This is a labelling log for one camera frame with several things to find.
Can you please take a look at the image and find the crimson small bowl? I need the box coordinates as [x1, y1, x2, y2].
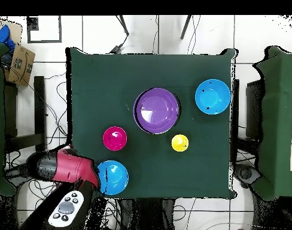
[102, 126, 128, 152]

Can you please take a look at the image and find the large blue bowl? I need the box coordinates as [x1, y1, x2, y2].
[194, 78, 232, 115]
[96, 159, 129, 195]

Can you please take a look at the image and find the large purple bowl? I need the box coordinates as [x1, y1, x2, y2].
[132, 87, 182, 135]

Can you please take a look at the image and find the yellow cup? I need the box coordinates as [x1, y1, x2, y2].
[171, 134, 190, 153]

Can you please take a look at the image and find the dark green tablecloth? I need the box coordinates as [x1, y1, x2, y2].
[65, 47, 238, 199]

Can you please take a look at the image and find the cardboard box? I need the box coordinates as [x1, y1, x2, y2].
[4, 43, 36, 87]

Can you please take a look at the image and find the black power adapter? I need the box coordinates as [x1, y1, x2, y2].
[109, 44, 123, 55]

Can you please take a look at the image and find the blue cloth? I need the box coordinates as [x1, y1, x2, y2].
[0, 24, 16, 52]

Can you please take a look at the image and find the black tripod leg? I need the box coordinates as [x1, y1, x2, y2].
[180, 15, 193, 40]
[115, 15, 130, 37]

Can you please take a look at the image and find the grey stand base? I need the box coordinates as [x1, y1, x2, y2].
[233, 164, 262, 189]

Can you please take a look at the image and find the black equipment box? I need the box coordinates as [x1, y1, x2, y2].
[245, 80, 266, 140]

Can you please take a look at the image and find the black cable tangle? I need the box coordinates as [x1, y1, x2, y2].
[4, 71, 120, 230]

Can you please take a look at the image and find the black bench frame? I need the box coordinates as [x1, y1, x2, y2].
[4, 75, 47, 161]

